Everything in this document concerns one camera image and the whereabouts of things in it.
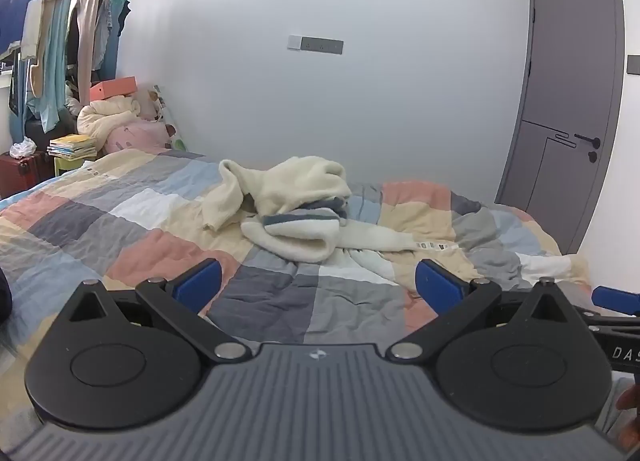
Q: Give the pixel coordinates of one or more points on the patchwork quilt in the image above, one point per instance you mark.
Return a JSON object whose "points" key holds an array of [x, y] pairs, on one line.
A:
{"points": [[125, 221]]}

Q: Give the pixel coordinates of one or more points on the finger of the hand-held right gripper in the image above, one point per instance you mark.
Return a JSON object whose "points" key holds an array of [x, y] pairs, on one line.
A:
{"points": [[617, 298]]}

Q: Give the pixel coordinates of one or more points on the pink pillow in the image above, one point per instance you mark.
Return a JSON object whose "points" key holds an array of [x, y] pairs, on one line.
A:
{"points": [[137, 137]]}

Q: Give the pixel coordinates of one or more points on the white plastic bag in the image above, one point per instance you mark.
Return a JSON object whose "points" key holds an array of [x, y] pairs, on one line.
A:
{"points": [[24, 147]]}

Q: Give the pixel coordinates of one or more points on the orange shoe box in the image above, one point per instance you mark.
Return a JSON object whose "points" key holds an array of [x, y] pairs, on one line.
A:
{"points": [[112, 88]]}

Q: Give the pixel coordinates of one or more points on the person's right hand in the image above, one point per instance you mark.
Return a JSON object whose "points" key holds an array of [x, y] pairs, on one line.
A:
{"points": [[631, 406]]}

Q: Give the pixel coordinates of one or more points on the grey wall socket panel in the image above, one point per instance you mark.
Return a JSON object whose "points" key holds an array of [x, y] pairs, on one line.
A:
{"points": [[322, 45]]}

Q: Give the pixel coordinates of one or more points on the grey light switch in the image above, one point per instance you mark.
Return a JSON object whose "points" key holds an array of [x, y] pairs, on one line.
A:
{"points": [[634, 65]]}

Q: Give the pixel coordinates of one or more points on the stack of books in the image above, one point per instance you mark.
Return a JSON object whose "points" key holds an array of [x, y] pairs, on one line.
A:
{"points": [[72, 146]]}

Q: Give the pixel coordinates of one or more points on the yellow stool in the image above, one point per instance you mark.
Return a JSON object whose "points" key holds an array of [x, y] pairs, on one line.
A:
{"points": [[70, 166]]}

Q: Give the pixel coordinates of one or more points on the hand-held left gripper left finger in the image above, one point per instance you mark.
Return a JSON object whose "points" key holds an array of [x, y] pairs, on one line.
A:
{"points": [[197, 286]]}

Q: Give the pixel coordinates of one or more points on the light blue hanging garment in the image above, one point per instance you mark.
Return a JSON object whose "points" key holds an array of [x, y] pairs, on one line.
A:
{"points": [[50, 66]]}

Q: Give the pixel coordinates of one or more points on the pink plush toy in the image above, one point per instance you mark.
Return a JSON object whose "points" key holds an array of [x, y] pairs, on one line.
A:
{"points": [[149, 103]]}

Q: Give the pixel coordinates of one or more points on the cream blue-striped sweater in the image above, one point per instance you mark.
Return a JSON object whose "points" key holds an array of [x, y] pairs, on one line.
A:
{"points": [[300, 181]]}

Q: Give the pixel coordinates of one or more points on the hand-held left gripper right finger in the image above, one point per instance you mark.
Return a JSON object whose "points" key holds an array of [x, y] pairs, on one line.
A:
{"points": [[440, 286]]}

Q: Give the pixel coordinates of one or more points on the cream folded duvet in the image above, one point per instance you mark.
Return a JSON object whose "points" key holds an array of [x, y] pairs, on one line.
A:
{"points": [[107, 116]]}

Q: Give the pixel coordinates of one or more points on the red suitcase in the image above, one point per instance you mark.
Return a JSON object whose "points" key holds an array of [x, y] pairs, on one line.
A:
{"points": [[22, 175]]}

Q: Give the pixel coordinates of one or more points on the white wall switch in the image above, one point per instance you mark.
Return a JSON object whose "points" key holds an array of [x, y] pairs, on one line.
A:
{"points": [[294, 41]]}

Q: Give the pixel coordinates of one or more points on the pink hanging garment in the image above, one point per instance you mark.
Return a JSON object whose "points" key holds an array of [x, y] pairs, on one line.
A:
{"points": [[89, 21]]}

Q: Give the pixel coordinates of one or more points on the grey door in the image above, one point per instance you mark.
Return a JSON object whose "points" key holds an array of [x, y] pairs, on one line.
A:
{"points": [[565, 66]]}

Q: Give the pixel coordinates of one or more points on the black bag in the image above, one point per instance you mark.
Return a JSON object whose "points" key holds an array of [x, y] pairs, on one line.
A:
{"points": [[47, 131]]}

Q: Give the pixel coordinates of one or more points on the teal curtain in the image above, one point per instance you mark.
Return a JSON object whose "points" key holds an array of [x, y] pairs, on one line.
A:
{"points": [[111, 51]]}

